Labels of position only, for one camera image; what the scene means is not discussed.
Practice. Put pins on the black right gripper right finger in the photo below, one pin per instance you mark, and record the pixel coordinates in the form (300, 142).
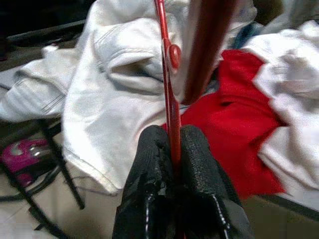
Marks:
(199, 164)

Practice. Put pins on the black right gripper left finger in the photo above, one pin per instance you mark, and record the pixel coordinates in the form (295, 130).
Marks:
(149, 159)

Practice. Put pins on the red plastic clothes hanger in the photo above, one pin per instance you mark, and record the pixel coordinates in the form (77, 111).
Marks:
(172, 112)

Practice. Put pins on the red garment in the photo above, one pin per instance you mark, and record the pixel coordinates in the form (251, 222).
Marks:
(231, 119)

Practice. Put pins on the off-white plain garment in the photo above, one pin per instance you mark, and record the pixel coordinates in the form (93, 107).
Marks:
(104, 104)

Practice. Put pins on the white crumpled garment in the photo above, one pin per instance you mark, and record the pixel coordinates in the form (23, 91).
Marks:
(291, 74)

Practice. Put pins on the pink plastic object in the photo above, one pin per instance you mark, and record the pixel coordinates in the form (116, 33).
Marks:
(18, 155)

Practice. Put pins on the dark blue cloth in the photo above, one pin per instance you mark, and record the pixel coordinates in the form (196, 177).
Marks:
(245, 33)

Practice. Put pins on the black metal frame leg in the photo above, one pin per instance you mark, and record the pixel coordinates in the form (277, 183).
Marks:
(63, 169)

